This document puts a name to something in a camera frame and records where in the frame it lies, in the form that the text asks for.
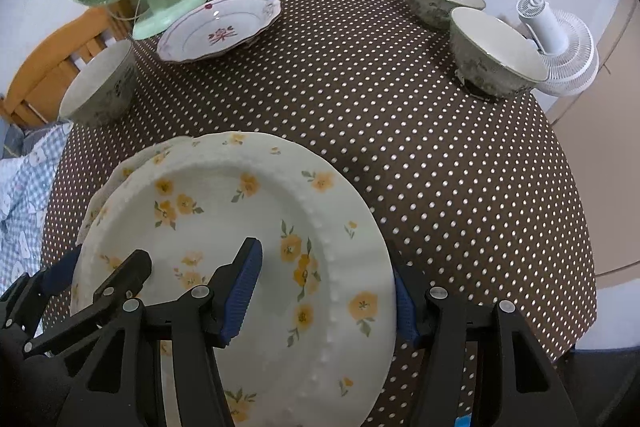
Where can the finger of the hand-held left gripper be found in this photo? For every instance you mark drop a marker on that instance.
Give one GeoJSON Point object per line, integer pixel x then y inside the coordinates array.
{"type": "Point", "coordinates": [125, 269]}
{"type": "Point", "coordinates": [60, 272]}

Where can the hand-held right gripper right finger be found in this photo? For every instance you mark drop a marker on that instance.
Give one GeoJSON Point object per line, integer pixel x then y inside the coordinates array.
{"type": "Point", "coordinates": [405, 307]}

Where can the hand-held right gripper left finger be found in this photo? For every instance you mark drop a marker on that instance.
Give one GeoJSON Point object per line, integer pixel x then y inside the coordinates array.
{"type": "Point", "coordinates": [242, 287]}

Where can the white plate with yellow flowers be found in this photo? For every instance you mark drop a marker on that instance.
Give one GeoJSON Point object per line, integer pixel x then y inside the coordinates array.
{"type": "Point", "coordinates": [225, 207]}
{"type": "Point", "coordinates": [102, 199]}

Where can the white plate with red pattern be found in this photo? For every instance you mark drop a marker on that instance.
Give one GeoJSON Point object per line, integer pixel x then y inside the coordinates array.
{"type": "Point", "coordinates": [210, 37]}

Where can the blue checkered blanket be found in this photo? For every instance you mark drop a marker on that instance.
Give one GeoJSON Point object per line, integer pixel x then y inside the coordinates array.
{"type": "Point", "coordinates": [25, 197]}

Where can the brown polka dot tablecloth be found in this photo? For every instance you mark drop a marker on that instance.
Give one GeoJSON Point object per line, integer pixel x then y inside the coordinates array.
{"type": "Point", "coordinates": [350, 107]}

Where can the wooden chair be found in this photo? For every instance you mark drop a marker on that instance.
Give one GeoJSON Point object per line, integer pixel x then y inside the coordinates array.
{"type": "Point", "coordinates": [45, 57]}

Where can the beige panel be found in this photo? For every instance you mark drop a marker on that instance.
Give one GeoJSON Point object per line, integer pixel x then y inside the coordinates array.
{"type": "Point", "coordinates": [615, 132]}

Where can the white fan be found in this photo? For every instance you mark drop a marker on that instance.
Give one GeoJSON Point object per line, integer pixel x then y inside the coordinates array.
{"type": "Point", "coordinates": [547, 29]}

